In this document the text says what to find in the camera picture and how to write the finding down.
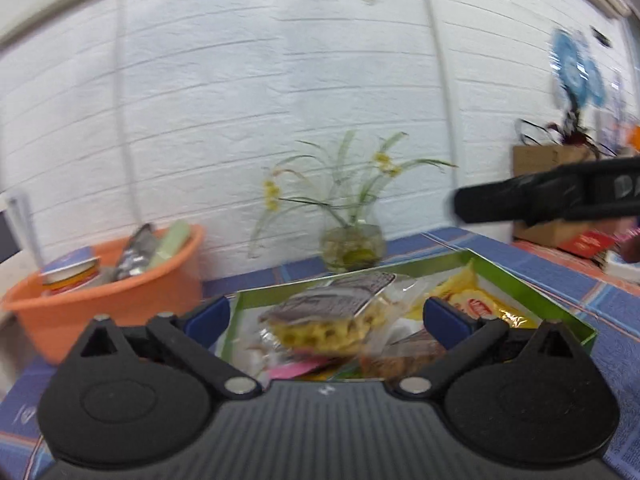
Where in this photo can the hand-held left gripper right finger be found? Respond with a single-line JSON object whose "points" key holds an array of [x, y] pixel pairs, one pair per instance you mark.
{"points": [[445, 317]]}

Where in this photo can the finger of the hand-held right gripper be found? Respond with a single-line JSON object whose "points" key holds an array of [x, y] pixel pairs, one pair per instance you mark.
{"points": [[495, 199]]}

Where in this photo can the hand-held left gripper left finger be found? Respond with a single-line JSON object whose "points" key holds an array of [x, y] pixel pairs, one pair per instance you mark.
{"points": [[207, 315]]}

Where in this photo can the yellow snack packet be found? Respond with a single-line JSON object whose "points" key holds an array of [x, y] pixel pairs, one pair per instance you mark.
{"points": [[500, 310]]}

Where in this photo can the green cardboard box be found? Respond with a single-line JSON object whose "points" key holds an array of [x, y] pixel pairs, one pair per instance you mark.
{"points": [[530, 296]]}

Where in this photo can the pink-edged bag of strips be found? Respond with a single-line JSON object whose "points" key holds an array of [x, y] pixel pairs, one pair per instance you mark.
{"points": [[290, 371]]}

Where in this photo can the clear bag of yellow waffles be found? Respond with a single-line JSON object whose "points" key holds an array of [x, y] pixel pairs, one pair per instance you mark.
{"points": [[325, 332]]}

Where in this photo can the red flat box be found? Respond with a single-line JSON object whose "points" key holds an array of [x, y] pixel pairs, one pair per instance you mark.
{"points": [[587, 242]]}

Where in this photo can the dark red dried plant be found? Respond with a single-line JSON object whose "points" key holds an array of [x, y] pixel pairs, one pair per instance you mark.
{"points": [[575, 132]]}

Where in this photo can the brown paper bag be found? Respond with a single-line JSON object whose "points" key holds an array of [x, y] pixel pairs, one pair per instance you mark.
{"points": [[540, 157]]}

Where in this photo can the pale green bowl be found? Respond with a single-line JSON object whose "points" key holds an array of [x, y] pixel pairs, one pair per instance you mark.
{"points": [[172, 242]]}

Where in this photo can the steel bowl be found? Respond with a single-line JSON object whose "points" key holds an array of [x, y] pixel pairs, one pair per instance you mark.
{"points": [[132, 255]]}

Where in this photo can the small blue paper fan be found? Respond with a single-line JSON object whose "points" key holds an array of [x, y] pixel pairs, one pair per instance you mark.
{"points": [[596, 87]]}

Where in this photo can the glass vase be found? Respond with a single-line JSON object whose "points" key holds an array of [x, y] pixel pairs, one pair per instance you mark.
{"points": [[350, 250]]}

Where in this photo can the large blue paper fan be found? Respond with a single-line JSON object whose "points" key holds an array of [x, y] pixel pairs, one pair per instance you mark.
{"points": [[570, 65]]}

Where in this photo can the blue-lidded jar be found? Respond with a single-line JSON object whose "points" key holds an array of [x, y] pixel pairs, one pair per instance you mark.
{"points": [[70, 265]]}

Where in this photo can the green plant with yellow flowers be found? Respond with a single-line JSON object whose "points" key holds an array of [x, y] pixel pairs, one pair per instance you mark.
{"points": [[345, 180]]}

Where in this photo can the orange plastic basin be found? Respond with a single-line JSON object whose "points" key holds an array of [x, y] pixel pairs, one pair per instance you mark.
{"points": [[50, 320]]}

